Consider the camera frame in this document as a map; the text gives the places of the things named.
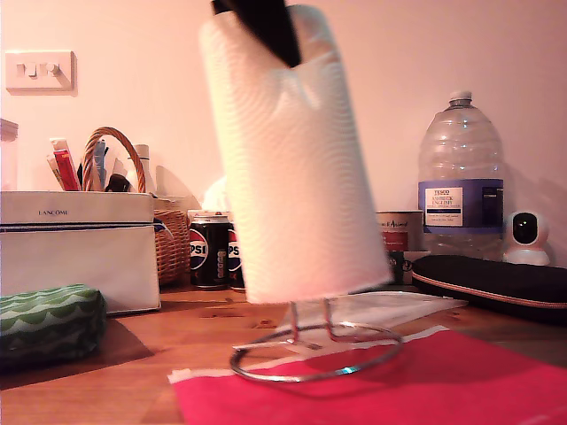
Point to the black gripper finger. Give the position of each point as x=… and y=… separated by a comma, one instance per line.
x=266, y=26

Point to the white paper towel roll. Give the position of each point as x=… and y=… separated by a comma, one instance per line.
x=292, y=186

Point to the white tissue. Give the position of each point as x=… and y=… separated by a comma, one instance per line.
x=217, y=195

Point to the white bottle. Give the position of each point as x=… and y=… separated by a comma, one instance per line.
x=146, y=168

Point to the grey cardboard carton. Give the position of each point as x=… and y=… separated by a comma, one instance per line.
x=170, y=203

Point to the large clear water bottle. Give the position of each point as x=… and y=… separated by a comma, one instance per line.
x=460, y=155

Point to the silver tin with script print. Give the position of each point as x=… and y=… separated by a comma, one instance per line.
x=401, y=228

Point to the black Pepsi can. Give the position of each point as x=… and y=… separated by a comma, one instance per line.
x=235, y=270
x=208, y=265

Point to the red and white tube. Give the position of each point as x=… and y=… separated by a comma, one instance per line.
x=66, y=170

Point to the white Lancome box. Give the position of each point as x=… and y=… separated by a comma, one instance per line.
x=75, y=257

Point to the clear plastic bag with print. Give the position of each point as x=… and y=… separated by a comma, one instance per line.
x=398, y=307

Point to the black zipped case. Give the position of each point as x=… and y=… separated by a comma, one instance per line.
x=487, y=279

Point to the green wave-pattern pouch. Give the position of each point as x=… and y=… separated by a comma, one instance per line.
x=48, y=321

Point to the white wall light switch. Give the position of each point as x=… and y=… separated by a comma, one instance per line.
x=40, y=71

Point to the small white round camera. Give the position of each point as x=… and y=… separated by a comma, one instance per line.
x=526, y=239

